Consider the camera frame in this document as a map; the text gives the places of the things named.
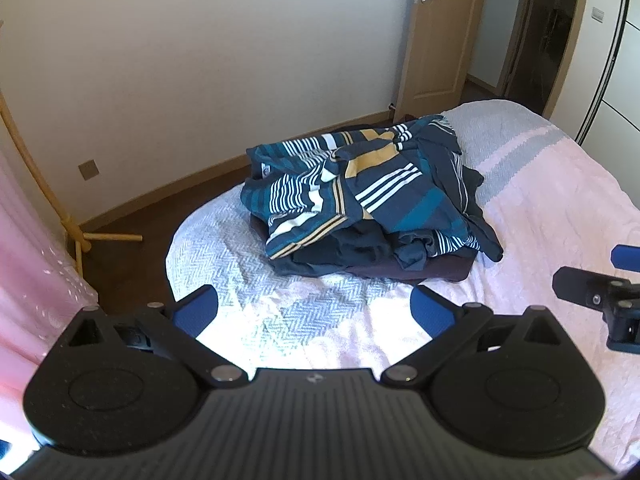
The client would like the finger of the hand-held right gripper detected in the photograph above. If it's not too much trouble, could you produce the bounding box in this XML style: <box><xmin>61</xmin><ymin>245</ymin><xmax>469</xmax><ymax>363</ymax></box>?
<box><xmin>611</xmin><ymin>244</ymin><xmax>640</xmax><ymax>271</ymax></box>
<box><xmin>552</xmin><ymin>266</ymin><xmax>640</xmax><ymax>356</ymax></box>

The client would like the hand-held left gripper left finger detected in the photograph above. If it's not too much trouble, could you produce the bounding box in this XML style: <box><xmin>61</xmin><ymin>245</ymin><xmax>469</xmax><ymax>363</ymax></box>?
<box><xmin>64</xmin><ymin>284</ymin><xmax>249</xmax><ymax>387</ymax></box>

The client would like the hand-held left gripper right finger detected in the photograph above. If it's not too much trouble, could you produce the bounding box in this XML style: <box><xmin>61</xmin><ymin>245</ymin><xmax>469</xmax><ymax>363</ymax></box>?
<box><xmin>382</xmin><ymin>284</ymin><xmax>576</xmax><ymax>387</ymax></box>

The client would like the striped knit sweater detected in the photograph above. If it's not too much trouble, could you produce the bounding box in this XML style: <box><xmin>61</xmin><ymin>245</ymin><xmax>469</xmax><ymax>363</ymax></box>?
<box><xmin>241</xmin><ymin>115</ymin><xmax>485</xmax><ymax>262</ymax></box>

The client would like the dark folded clothes pile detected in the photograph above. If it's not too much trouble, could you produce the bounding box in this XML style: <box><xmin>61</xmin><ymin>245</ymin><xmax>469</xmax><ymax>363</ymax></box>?
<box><xmin>249</xmin><ymin>215</ymin><xmax>475</xmax><ymax>282</ymax></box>

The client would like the bed with pink-grey blanket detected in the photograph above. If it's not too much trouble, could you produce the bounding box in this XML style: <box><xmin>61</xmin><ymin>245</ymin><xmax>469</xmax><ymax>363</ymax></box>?
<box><xmin>165</xmin><ymin>99</ymin><xmax>640</xmax><ymax>480</ymax></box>

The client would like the wooden baseboard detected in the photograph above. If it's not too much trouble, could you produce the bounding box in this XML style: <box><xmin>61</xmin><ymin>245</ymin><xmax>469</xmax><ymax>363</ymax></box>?
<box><xmin>80</xmin><ymin>109</ymin><xmax>401</xmax><ymax>233</ymax></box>

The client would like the dark navy garment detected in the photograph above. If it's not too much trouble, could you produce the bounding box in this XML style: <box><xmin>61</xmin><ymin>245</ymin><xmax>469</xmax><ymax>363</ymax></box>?
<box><xmin>274</xmin><ymin>117</ymin><xmax>505</xmax><ymax>279</ymax></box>

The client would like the pink curtain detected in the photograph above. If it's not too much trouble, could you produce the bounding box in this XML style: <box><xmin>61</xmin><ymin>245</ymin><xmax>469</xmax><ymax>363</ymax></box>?
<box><xmin>0</xmin><ymin>145</ymin><xmax>99</xmax><ymax>396</ymax></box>

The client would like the white wardrobe door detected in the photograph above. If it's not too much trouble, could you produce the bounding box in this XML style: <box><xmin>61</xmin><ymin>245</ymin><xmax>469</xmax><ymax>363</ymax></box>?
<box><xmin>575</xmin><ymin>0</ymin><xmax>640</xmax><ymax>161</ymax></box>

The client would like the bamboo coat stand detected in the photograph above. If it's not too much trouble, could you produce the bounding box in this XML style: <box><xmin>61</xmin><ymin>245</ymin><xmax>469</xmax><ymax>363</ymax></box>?
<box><xmin>0</xmin><ymin>92</ymin><xmax>143</xmax><ymax>277</ymax></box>

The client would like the wooden door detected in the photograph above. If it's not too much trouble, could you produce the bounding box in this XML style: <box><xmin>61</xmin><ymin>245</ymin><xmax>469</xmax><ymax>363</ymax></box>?
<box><xmin>397</xmin><ymin>0</ymin><xmax>493</xmax><ymax>116</ymax></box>

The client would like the wooden door frame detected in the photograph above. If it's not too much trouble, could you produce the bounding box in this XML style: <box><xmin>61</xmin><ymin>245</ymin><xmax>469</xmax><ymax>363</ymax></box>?
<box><xmin>500</xmin><ymin>0</ymin><xmax>592</xmax><ymax>121</ymax></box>

